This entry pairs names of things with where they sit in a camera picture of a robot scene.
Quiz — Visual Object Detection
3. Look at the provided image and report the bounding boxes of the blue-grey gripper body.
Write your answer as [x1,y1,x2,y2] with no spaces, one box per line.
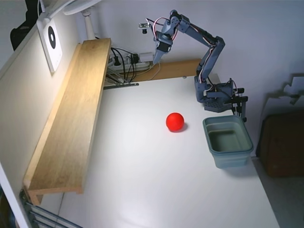
[155,32,174,54]

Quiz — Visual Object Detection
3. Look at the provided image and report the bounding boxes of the red ball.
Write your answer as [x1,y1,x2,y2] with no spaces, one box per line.
[165,112,185,132]

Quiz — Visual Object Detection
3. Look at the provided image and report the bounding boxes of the grey plastic container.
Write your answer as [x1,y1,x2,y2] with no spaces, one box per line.
[202,115,255,170]

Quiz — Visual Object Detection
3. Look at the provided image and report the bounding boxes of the white power adapter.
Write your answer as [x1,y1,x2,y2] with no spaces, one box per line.
[138,52,153,62]

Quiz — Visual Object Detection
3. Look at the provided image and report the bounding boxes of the white power strip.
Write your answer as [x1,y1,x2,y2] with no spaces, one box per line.
[108,60,153,71]

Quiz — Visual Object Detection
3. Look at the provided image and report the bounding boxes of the wooden back board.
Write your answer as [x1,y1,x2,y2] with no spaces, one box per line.
[137,58,203,83]

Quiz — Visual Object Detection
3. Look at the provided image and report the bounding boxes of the white desk lamp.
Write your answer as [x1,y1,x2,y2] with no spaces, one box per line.
[38,0,103,40]

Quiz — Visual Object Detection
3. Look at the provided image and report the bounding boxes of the white panel with black circle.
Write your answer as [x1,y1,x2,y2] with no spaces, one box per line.
[37,18,63,73]

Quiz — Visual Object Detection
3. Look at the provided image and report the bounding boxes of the long wooden shelf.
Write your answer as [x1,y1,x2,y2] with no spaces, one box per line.
[23,38,112,206]

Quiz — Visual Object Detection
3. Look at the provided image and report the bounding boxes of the dark brown cabinet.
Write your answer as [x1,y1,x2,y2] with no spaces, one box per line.
[257,113,304,178]

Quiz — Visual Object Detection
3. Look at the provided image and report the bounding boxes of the thin white cable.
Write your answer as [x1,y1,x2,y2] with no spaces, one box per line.
[149,62,162,81]

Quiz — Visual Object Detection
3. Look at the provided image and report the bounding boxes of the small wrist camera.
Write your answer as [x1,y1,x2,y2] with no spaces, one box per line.
[138,22,151,35]

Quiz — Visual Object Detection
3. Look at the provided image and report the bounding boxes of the black power cable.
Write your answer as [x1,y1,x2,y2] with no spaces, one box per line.
[125,53,140,82]
[110,47,128,83]

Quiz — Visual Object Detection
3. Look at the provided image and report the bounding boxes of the grey metal shelf bracket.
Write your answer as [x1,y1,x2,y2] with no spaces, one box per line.
[104,70,140,90]

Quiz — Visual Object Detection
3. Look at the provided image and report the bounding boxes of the grey metal frame rails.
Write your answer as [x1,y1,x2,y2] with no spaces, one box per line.
[19,189,84,228]

